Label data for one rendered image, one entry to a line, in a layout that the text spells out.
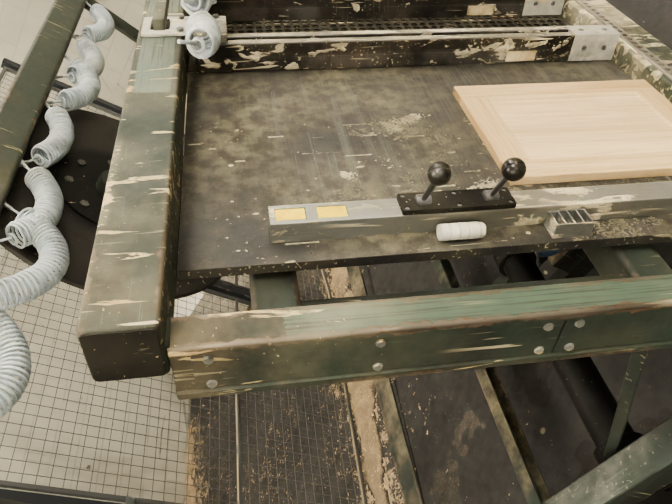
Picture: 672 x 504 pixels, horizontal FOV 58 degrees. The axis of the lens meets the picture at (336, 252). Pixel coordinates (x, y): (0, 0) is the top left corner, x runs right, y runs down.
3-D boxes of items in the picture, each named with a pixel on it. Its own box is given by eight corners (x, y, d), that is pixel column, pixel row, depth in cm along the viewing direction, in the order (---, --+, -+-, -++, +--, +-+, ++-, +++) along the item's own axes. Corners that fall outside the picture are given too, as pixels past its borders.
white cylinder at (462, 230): (439, 245, 102) (484, 241, 103) (442, 231, 100) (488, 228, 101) (434, 233, 104) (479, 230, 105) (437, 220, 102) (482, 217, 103)
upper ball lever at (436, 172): (433, 212, 103) (457, 178, 91) (412, 214, 103) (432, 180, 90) (430, 192, 105) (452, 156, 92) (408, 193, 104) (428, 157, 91)
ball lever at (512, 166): (500, 208, 105) (532, 174, 92) (479, 209, 105) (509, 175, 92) (496, 188, 106) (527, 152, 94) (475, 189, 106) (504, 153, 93)
